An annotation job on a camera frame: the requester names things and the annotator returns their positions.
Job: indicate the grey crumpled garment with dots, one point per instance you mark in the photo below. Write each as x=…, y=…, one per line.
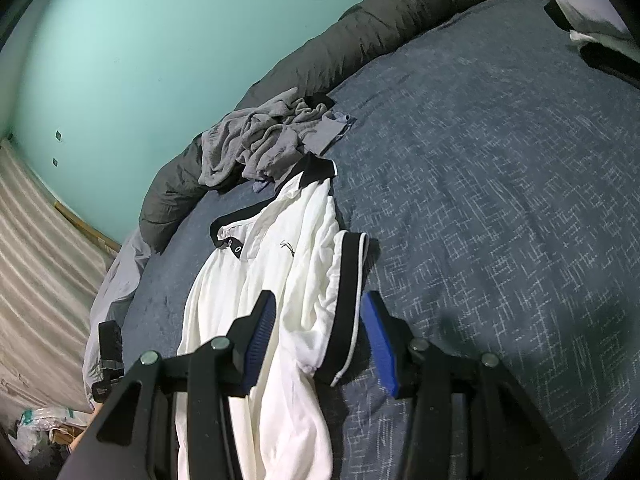
x=265, y=141

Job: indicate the wooden frame by wall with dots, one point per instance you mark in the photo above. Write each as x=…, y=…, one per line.
x=95, y=236

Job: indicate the clutter on floor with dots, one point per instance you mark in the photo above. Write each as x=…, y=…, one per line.
x=39, y=427

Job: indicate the blue patterned bed sheet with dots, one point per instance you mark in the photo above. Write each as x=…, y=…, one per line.
x=497, y=177

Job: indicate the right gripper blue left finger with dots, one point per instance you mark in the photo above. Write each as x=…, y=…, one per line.
x=134, y=435

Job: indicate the white polo shirt black trim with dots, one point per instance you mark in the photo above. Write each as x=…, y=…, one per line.
x=293, y=246

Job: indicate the person's left hand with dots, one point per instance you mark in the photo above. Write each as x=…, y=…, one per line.
x=74, y=445

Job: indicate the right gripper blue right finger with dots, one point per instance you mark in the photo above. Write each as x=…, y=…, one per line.
x=471, y=418

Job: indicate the light grey blanket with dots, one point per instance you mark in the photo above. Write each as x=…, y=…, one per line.
x=112, y=301

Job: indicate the dark grey rolled duvet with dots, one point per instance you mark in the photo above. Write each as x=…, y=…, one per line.
x=367, y=30

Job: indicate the stack of folded clothes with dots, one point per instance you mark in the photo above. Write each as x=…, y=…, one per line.
x=600, y=35

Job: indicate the striped beige curtain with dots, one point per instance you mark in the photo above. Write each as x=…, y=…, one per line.
x=50, y=275

